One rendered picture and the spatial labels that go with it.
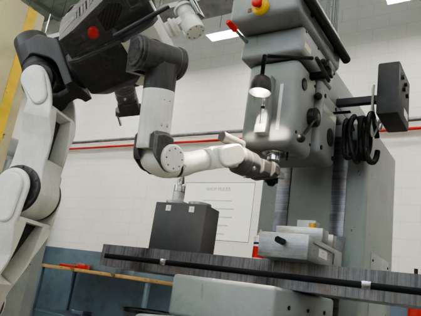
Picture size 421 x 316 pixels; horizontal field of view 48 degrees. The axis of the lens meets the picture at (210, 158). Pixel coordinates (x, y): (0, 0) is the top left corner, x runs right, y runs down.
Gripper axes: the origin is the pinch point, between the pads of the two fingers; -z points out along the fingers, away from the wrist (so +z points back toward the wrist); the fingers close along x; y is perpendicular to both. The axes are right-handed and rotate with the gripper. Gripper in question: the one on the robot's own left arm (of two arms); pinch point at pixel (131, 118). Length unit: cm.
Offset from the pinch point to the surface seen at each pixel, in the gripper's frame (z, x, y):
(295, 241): 18, 53, -86
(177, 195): -10.3, 17.8, -38.6
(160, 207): -10.9, 11.0, -43.2
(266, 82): 39, 52, -39
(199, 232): -11, 25, -57
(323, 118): 13, 76, -29
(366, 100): 10, 95, -18
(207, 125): -340, 37, 403
